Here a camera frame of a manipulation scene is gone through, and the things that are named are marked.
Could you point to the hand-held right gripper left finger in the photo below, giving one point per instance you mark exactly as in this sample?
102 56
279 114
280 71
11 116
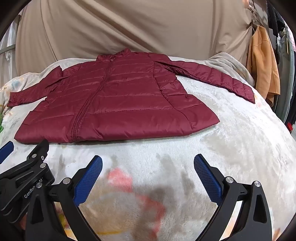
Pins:
89 179

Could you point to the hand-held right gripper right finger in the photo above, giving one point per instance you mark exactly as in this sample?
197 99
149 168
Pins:
207 179

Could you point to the small red object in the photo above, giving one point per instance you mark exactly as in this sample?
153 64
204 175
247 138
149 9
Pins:
290 126

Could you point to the dark hanging clothes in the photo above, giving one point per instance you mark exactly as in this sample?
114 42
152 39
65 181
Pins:
275 20

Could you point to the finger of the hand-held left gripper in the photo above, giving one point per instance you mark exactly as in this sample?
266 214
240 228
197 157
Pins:
38 151
5 150

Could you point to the orange hanging garment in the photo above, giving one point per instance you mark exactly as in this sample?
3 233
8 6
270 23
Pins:
263 69

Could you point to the beige sheet backdrop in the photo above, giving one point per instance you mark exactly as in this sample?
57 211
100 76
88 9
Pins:
138 27

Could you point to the floral fleece blanket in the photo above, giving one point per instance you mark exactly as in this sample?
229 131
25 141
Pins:
231 139

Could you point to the metal clothes hanger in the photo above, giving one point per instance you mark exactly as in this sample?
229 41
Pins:
253 17

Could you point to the maroon puffer jacket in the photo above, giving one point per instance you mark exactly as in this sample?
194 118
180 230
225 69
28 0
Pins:
115 99

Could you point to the grey metal rod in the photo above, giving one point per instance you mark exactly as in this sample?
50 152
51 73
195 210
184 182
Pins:
7 49

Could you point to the green cloth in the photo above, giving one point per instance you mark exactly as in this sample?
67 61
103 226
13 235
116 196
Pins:
1 128

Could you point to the white satin curtain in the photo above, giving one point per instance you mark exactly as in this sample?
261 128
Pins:
8 67

